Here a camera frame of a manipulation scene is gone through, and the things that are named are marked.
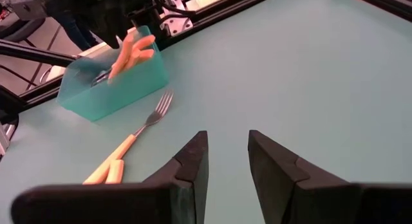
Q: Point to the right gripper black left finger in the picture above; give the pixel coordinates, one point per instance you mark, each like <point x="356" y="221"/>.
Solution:
<point x="193" y="172"/>

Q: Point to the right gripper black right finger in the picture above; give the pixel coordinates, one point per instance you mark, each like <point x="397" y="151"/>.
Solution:
<point x="273" y="172"/>

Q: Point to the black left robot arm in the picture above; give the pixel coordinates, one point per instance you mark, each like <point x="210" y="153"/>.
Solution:
<point x="145" y="21"/>

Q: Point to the silver mounting plate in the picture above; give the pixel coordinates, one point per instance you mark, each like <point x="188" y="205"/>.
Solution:
<point x="177" y="24"/>

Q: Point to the green plastic bin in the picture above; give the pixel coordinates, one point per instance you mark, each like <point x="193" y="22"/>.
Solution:
<point x="122" y="95"/>

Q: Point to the aluminium rail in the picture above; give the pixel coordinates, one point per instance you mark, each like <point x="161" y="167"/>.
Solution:
<point x="6" y="134"/>

